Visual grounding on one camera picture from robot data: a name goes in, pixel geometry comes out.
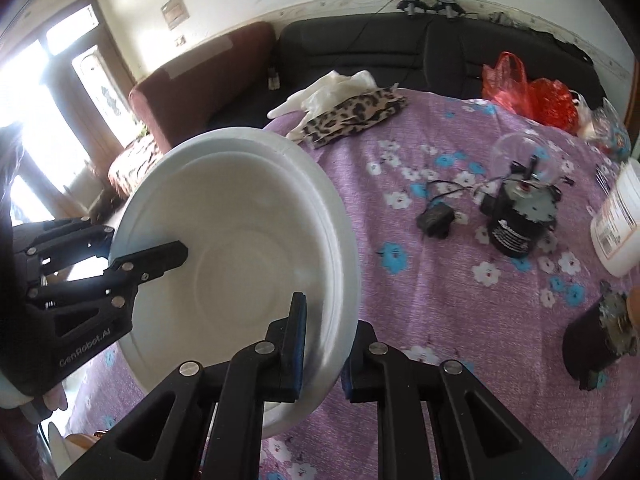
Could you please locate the patterned blanket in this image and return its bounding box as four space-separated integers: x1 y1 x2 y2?
107 133 163 200

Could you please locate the black jar with cork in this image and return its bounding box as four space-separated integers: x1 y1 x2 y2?
562 282 639 391

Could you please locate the floral pink tablecloth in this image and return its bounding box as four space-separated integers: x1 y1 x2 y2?
64 86 640 480

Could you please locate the wooden glass door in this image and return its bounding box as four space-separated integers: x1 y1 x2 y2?
1 0 140 221

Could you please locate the black power adapter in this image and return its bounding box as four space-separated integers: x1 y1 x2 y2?
416 203 456 240

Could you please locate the black cylindrical motor device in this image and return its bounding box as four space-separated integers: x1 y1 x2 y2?
480 155 562 259

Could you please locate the maroon armchair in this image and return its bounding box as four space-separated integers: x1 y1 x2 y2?
128 22 276 154

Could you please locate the white plastic tub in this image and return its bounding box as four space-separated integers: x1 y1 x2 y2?
590 158 640 278

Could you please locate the clear glass globe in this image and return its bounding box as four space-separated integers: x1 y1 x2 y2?
489 132 562 203

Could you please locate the white cloth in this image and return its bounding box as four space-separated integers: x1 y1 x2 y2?
267 70 378 128

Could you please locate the leopard print cloth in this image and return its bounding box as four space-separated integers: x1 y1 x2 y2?
286 88 408 150

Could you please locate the red plastic bag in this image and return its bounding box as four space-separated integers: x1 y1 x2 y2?
482 51 579 134

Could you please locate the black leather sofa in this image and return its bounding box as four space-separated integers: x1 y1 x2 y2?
207 14 605 129

